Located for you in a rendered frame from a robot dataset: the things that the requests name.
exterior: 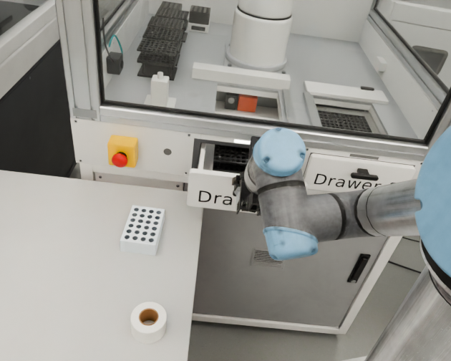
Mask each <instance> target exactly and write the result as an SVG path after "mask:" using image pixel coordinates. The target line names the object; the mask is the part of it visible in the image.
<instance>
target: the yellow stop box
mask: <svg viewBox="0 0 451 361"><path fill-rule="evenodd" d="M107 149H108V161H109V165H113V163H112V156H113V155H115V154H118V153H120V154H123V155H125V156H126V158H127V165H126V166H125V167H128V168H135V166H136V164H137V160H138V139H137V138H132V137H125V136H119V135H111V137H110V139H109V141H108V144H107Z"/></svg>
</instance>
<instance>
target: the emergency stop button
mask: <svg viewBox="0 0 451 361"><path fill-rule="evenodd" d="M112 163H113V165H115V166H117V167H118V168H123V167H125V166H126V165H127V158H126V156H125V155H123V154H120V153H118V154H115V155H113V156H112Z"/></svg>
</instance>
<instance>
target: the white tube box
mask: <svg viewBox="0 0 451 361"><path fill-rule="evenodd" d="M164 220H165V209H161V208H151V207H145V206H135V205H132V208H131V210H130V214H129V216H128V219H127V222H126V224H125V228H124V231H123V232H122V236H121V239H120V251H124V252H130V253H136V254H147V255H152V256H155V255H156V252H157V247H158V244H159V240H160V235H161V232H162V229H163V224H164Z"/></svg>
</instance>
